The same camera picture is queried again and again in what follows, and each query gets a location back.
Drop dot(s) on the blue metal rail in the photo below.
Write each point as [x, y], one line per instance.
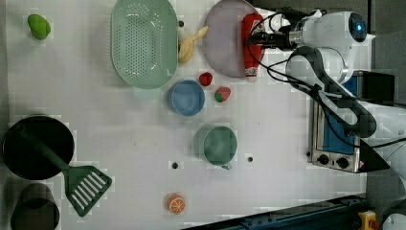
[334, 214]

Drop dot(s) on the orange slice toy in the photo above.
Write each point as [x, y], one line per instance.
[176, 204]

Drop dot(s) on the blue bowl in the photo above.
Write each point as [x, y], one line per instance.
[186, 98]

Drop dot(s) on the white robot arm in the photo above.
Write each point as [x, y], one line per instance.
[323, 50]

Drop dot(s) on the green perforated colander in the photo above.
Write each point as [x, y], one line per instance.
[144, 44]

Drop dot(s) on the grey round plate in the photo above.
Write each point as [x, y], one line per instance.
[222, 43]

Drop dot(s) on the green toy pepper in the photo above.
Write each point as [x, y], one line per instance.
[40, 28]

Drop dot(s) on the red plush ketchup bottle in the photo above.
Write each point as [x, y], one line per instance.
[252, 53]

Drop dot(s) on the black cylindrical cup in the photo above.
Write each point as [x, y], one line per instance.
[35, 209]

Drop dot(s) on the yellow red emergency button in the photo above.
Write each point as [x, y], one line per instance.
[368, 221]

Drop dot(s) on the red green toy strawberry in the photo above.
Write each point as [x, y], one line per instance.
[222, 94]

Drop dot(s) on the green slotted spatula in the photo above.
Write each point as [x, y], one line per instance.
[84, 185]

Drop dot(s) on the yellow plush banana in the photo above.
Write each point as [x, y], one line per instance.
[186, 47]

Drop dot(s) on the silver toaster oven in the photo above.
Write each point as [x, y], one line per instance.
[334, 148]

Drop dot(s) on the green mug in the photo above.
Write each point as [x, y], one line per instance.
[216, 144]

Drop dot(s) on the black pot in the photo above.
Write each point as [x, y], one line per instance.
[24, 142]

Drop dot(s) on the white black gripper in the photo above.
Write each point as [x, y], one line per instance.
[284, 25]

